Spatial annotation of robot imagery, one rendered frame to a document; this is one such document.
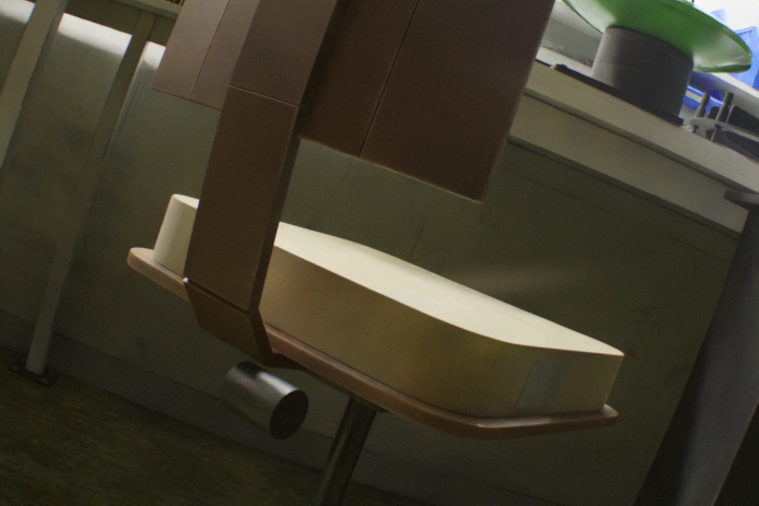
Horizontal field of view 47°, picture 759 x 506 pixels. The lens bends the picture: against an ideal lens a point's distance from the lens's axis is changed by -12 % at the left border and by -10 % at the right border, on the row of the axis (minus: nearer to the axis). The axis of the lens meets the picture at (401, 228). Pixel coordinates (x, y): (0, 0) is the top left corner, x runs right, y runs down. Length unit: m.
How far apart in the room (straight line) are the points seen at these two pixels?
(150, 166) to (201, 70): 1.50
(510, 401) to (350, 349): 0.12
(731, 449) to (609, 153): 0.48
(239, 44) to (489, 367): 0.29
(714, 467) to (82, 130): 1.63
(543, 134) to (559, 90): 0.08
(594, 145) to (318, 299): 0.72
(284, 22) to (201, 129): 1.55
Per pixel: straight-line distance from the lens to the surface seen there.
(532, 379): 0.72
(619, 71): 1.32
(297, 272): 0.71
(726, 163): 1.37
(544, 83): 1.27
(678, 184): 1.39
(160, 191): 2.21
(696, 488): 1.18
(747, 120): 1.64
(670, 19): 1.27
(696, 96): 2.20
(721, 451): 1.16
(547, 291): 2.29
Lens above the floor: 0.69
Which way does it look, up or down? 2 degrees down
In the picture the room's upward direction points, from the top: 20 degrees clockwise
